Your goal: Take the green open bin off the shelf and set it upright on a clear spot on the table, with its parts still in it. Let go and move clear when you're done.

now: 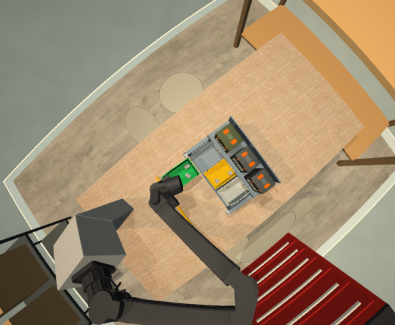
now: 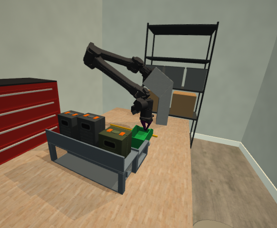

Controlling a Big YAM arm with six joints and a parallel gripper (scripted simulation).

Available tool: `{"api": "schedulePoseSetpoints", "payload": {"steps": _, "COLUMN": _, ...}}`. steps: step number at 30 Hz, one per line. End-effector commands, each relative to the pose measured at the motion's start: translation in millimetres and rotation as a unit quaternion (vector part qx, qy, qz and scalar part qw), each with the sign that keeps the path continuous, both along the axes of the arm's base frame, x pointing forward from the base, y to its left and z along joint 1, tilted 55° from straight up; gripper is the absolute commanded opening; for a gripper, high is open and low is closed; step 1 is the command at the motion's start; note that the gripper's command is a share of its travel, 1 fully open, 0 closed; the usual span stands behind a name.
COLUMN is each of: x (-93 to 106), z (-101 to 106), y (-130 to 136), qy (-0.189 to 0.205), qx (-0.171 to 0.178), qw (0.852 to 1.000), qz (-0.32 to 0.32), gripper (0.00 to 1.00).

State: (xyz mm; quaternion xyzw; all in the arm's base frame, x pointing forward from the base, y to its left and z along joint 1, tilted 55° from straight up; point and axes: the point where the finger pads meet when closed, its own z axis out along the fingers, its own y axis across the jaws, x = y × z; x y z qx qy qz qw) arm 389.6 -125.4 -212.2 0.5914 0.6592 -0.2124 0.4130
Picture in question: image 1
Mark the yellow open bin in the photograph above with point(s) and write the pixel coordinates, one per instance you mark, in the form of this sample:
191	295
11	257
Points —
219	171

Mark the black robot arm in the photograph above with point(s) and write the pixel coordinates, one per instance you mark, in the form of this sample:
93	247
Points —
114	305

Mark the grey metal shelf rack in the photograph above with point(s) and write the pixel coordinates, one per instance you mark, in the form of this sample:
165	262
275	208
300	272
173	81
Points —
208	153

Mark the dark green case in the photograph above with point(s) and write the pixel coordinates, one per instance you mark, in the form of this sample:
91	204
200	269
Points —
228	138

